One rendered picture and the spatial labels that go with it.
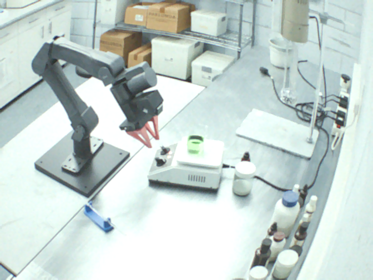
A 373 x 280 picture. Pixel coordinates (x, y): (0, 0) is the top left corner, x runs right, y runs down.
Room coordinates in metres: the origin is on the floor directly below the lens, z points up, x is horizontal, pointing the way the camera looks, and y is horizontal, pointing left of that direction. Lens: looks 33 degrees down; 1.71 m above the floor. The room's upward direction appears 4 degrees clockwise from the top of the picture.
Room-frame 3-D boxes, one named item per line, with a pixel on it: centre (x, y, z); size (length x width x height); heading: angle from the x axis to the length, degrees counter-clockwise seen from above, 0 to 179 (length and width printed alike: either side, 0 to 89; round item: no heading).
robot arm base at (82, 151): (1.08, 0.32, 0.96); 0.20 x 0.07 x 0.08; 163
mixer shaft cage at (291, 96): (1.31, -0.34, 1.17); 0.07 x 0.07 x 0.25
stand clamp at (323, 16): (1.31, -0.46, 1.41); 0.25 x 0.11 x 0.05; 66
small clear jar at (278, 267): (0.64, -0.27, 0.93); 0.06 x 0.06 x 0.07
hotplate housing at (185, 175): (1.06, -0.02, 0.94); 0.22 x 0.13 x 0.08; 83
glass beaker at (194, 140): (1.05, -0.03, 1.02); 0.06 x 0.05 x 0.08; 124
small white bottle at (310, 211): (0.85, -0.36, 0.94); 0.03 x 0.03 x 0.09
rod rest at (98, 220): (0.81, 0.22, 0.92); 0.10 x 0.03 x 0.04; 50
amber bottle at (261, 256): (0.66, -0.20, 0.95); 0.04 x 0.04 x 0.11
